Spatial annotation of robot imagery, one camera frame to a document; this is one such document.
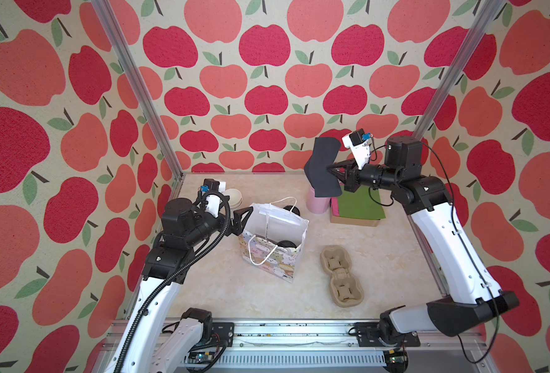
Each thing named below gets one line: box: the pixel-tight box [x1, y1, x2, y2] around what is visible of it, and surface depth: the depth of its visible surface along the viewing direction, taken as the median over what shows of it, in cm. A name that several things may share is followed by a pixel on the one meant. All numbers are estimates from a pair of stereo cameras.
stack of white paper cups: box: [222, 188, 244, 210], surface depth 95 cm
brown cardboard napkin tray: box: [330, 209, 380, 227], surface depth 101 cm
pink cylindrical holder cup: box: [306, 184, 331, 215], surface depth 107 cm
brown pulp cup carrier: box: [320, 244, 366, 308], surface depth 82 cm
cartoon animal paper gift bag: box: [238, 202, 310, 283], surface depth 78 cm
